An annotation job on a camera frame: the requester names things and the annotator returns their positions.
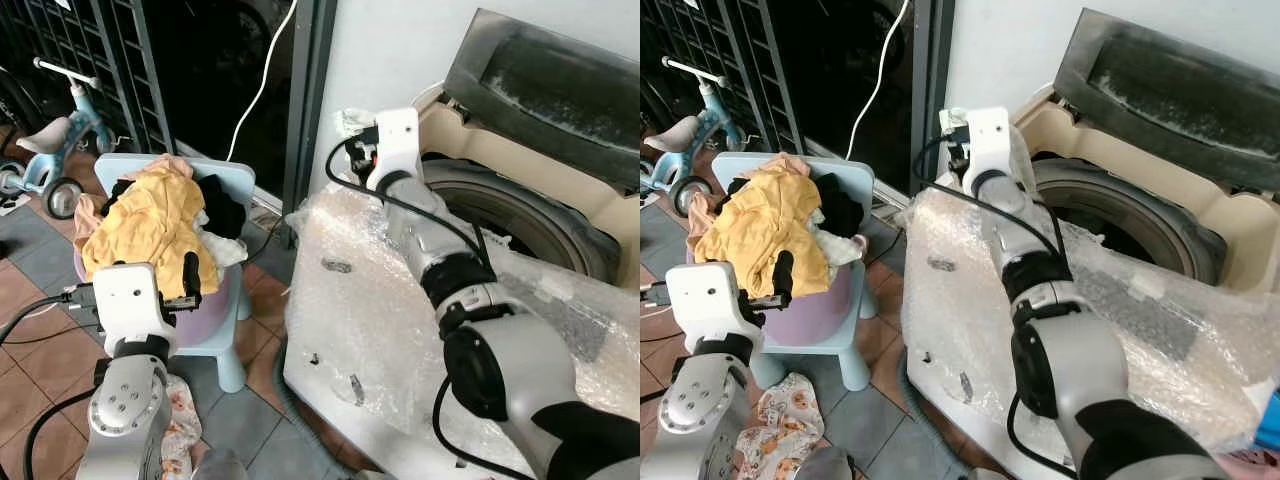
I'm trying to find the small white cloth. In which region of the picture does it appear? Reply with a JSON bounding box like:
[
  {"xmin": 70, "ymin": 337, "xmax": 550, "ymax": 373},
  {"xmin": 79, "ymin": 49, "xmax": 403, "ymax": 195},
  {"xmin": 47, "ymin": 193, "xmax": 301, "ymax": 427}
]
[
  {"xmin": 810, "ymin": 222, "xmax": 864, "ymax": 267},
  {"xmin": 204, "ymin": 210, "xmax": 249, "ymax": 269}
]

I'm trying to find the light blue plastic child chair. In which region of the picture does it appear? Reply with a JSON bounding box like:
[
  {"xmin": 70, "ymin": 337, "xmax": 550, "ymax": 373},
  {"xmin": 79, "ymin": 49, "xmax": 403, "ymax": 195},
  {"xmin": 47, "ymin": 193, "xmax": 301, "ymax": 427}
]
[
  {"xmin": 95, "ymin": 153, "xmax": 257, "ymax": 394},
  {"xmin": 710, "ymin": 152, "xmax": 877, "ymax": 392}
]

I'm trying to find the peach garment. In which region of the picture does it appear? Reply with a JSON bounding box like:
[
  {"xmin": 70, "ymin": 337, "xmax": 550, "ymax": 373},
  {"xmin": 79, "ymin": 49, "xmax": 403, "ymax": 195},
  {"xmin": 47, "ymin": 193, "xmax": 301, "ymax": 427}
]
[
  {"xmin": 73, "ymin": 153, "xmax": 194, "ymax": 247},
  {"xmin": 687, "ymin": 152, "xmax": 811, "ymax": 243}
]

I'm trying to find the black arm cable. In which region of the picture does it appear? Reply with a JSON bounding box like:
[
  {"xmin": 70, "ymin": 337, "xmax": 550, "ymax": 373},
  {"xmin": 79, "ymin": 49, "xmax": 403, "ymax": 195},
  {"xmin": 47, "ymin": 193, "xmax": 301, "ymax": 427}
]
[
  {"xmin": 0, "ymin": 288, "xmax": 101, "ymax": 480},
  {"xmin": 640, "ymin": 284, "xmax": 693, "ymax": 403},
  {"xmin": 324, "ymin": 133, "xmax": 521, "ymax": 477},
  {"xmin": 914, "ymin": 128, "xmax": 1079, "ymax": 479}
]

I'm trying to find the black garment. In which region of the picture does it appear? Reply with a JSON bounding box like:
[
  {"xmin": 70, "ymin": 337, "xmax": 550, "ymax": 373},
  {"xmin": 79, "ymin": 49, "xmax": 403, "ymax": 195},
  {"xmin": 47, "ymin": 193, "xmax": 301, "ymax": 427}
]
[
  {"xmin": 815, "ymin": 173, "xmax": 866, "ymax": 239},
  {"xmin": 194, "ymin": 174, "xmax": 247, "ymax": 238}
]

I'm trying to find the grey robot left leg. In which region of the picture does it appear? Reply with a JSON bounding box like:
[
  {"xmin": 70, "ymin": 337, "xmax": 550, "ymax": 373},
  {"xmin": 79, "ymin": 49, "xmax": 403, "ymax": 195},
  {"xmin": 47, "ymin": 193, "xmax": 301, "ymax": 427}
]
[
  {"xmin": 190, "ymin": 448, "xmax": 253, "ymax": 480},
  {"xmin": 794, "ymin": 447, "xmax": 858, "ymax": 480}
]

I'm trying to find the blue plastic bucket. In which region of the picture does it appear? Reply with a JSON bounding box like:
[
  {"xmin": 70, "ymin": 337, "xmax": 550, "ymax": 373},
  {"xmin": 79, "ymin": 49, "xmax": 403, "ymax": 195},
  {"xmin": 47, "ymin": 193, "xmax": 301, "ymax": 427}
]
[{"xmin": 1254, "ymin": 394, "xmax": 1280, "ymax": 453}]

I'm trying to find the white hanging cable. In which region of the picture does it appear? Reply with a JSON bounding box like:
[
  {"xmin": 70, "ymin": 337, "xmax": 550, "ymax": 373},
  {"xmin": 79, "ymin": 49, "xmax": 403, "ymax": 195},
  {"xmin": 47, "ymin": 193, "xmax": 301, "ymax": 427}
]
[
  {"xmin": 227, "ymin": 0, "xmax": 300, "ymax": 164},
  {"xmin": 847, "ymin": 0, "xmax": 912, "ymax": 162}
]

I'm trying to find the dark door frame post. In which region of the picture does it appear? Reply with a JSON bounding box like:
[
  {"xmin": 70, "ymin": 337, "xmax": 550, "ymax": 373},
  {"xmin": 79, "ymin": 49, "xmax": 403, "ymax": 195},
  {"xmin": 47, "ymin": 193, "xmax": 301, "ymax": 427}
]
[
  {"xmin": 283, "ymin": 0, "xmax": 340, "ymax": 217},
  {"xmin": 910, "ymin": 0, "xmax": 957, "ymax": 197}
]

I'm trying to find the beige top-load washing machine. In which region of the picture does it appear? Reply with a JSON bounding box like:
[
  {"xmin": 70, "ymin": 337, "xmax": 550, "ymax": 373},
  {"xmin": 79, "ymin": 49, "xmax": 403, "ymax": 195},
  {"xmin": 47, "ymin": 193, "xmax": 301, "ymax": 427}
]
[
  {"xmin": 283, "ymin": 85, "xmax": 641, "ymax": 480},
  {"xmin": 900, "ymin": 85, "xmax": 1280, "ymax": 480}
]

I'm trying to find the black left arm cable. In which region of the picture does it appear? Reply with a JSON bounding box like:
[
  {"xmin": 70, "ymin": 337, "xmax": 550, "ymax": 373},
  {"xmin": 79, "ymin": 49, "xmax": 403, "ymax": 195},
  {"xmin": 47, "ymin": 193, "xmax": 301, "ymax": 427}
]
[
  {"xmin": 640, "ymin": 284, "xmax": 693, "ymax": 403},
  {"xmin": 0, "ymin": 288, "xmax": 101, "ymax": 480}
]

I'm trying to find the pink plastic basket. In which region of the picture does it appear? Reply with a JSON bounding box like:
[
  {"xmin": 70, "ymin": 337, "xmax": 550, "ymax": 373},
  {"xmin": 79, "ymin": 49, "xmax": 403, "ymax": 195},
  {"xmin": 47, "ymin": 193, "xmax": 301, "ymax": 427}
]
[{"xmin": 1225, "ymin": 450, "xmax": 1280, "ymax": 479}]

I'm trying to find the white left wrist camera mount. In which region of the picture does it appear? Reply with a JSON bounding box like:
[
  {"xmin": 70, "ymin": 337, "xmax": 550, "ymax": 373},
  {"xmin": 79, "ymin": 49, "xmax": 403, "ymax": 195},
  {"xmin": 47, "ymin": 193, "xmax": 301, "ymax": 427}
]
[
  {"xmin": 91, "ymin": 262, "xmax": 173, "ymax": 347},
  {"xmin": 664, "ymin": 261, "xmax": 749, "ymax": 347}
]

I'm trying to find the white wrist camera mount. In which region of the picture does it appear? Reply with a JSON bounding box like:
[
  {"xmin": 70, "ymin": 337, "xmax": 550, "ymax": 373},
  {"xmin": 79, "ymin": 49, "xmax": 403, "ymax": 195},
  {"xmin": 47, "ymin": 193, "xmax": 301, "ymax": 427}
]
[
  {"xmin": 364, "ymin": 107, "xmax": 422, "ymax": 193},
  {"xmin": 963, "ymin": 106, "xmax": 1014, "ymax": 183},
  {"xmin": 664, "ymin": 261, "xmax": 749, "ymax": 347},
  {"xmin": 91, "ymin": 262, "xmax": 173, "ymax": 347}
]

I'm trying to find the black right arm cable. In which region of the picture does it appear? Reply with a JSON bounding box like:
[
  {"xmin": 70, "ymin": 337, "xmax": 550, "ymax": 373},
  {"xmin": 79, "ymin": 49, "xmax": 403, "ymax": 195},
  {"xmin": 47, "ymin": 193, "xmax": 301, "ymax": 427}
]
[
  {"xmin": 914, "ymin": 128, "xmax": 1079, "ymax": 479},
  {"xmin": 324, "ymin": 133, "xmax": 521, "ymax": 477}
]

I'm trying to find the white orange-print cloth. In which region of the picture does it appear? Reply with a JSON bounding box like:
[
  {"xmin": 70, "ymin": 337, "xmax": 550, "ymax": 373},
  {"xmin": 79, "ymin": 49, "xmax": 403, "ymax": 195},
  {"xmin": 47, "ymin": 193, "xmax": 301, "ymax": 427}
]
[
  {"xmin": 158, "ymin": 374, "xmax": 203, "ymax": 480},
  {"xmin": 734, "ymin": 371, "xmax": 827, "ymax": 480}
]

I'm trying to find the black metal gate grille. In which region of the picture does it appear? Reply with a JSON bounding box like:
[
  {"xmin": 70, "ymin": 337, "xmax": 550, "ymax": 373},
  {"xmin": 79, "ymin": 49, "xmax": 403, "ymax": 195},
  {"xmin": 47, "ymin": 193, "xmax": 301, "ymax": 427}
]
[
  {"xmin": 640, "ymin": 0, "xmax": 803, "ymax": 157},
  {"xmin": 0, "ymin": 0, "xmax": 167, "ymax": 157}
]

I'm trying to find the clear bubble wrap sheet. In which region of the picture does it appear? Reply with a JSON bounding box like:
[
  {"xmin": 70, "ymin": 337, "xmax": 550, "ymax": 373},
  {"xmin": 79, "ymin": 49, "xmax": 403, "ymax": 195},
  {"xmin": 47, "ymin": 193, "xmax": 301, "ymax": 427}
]
[
  {"xmin": 285, "ymin": 185, "xmax": 641, "ymax": 441},
  {"xmin": 900, "ymin": 185, "xmax": 1280, "ymax": 453}
]

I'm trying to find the grey washing machine lid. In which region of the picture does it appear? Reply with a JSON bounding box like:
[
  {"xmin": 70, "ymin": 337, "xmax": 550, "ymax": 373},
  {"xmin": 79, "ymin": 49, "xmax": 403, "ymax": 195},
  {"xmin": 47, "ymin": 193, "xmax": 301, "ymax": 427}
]
[
  {"xmin": 443, "ymin": 8, "xmax": 641, "ymax": 167},
  {"xmin": 1055, "ymin": 8, "xmax": 1280, "ymax": 197}
]

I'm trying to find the grey washing machine drum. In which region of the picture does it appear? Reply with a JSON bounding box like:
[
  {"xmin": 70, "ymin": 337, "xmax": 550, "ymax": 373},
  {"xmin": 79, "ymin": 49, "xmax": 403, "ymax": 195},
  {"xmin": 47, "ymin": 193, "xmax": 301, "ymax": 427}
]
[
  {"xmin": 1030, "ymin": 155, "xmax": 1229, "ymax": 287},
  {"xmin": 420, "ymin": 158, "xmax": 621, "ymax": 291}
]

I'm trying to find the light blue child tricycle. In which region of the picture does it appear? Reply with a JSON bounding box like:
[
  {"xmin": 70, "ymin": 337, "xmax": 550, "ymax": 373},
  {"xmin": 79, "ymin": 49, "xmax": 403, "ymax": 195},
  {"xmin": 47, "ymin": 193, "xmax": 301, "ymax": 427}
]
[
  {"xmin": 0, "ymin": 57, "xmax": 117, "ymax": 222},
  {"xmin": 640, "ymin": 56, "xmax": 747, "ymax": 217}
]

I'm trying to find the purple plastic laundry basin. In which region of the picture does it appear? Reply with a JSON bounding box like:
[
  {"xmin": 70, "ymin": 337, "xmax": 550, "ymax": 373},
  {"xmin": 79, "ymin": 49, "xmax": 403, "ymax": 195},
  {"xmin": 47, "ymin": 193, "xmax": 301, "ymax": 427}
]
[
  {"xmin": 75, "ymin": 250, "xmax": 243, "ymax": 347},
  {"xmin": 690, "ymin": 255, "xmax": 863, "ymax": 347}
]

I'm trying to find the yellow garment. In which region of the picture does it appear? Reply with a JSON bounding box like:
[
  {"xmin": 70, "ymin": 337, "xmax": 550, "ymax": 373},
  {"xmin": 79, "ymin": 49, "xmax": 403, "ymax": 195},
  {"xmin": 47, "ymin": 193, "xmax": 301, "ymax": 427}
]
[
  {"xmin": 79, "ymin": 167, "xmax": 220, "ymax": 301},
  {"xmin": 692, "ymin": 167, "xmax": 837, "ymax": 299}
]

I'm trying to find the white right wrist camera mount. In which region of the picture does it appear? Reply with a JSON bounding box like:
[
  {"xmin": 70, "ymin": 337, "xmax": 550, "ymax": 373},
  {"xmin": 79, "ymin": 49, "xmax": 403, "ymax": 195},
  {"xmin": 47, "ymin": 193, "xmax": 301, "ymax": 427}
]
[
  {"xmin": 364, "ymin": 107, "xmax": 422, "ymax": 193},
  {"xmin": 963, "ymin": 106, "xmax": 1014, "ymax": 183}
]

